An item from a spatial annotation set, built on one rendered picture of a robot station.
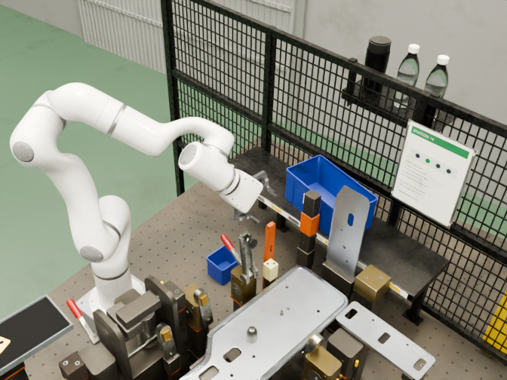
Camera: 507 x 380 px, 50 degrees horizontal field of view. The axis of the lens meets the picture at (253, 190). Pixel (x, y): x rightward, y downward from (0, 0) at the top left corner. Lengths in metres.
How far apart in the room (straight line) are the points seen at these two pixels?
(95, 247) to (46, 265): 1.69
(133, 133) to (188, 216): 1.08
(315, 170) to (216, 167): 0.70
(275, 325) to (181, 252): 0.74
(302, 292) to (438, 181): 0.55
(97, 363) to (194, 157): 0.59
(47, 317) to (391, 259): 1.06
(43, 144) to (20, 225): 2.20
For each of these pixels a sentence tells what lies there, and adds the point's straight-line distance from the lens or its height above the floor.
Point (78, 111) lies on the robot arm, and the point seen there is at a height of 1.62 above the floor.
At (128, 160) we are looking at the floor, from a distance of 3.99.
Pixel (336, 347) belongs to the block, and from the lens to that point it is 1.66.
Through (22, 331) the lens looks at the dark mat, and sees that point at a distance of 1.55.
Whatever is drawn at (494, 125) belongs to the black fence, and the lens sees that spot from 1.62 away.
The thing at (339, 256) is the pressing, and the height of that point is 1.06.
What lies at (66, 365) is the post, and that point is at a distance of 1.52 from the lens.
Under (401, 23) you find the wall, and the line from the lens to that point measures 3.64.
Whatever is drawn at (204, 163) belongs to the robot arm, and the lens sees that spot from 1.40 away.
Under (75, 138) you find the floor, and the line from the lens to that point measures 4.31.
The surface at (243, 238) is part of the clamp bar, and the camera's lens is 1.59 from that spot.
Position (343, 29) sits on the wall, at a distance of 3.83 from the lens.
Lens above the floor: 2.33
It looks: 40 degrees down
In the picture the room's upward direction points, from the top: 2 degrees clockwise
